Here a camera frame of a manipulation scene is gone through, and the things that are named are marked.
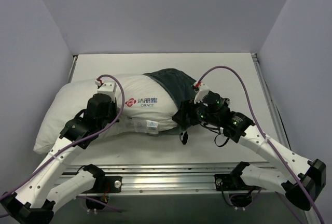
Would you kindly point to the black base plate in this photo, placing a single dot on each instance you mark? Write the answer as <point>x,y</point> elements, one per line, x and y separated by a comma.
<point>114,183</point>
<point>224,182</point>

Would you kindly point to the zebra and grey pillowcase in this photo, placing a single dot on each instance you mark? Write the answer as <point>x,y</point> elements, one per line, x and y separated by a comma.
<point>178,85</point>

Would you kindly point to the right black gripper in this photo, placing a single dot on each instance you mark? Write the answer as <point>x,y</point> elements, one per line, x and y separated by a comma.
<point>185,115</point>

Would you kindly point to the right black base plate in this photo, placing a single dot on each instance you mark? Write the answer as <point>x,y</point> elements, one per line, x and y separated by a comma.
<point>224,182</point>

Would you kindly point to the aluminium front rail frame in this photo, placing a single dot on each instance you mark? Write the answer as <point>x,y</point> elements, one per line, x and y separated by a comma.
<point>177,193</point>

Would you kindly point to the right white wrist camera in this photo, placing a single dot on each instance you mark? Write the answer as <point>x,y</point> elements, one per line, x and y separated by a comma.
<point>201,90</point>

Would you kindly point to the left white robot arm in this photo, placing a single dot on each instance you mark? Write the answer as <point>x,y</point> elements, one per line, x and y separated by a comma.
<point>37,200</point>

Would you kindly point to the white pillow insert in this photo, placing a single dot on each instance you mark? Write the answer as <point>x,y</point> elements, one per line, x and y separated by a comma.
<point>148,108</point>

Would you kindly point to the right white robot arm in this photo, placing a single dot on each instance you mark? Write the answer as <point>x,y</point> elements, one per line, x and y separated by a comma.
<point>298,178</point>

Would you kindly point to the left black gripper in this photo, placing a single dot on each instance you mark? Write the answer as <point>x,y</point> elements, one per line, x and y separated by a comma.
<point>111,107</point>

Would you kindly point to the left side aluminium rail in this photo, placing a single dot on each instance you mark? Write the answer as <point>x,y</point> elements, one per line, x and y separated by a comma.
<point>70,78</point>

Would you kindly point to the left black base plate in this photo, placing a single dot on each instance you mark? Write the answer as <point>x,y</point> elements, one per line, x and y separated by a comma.
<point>114,183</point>

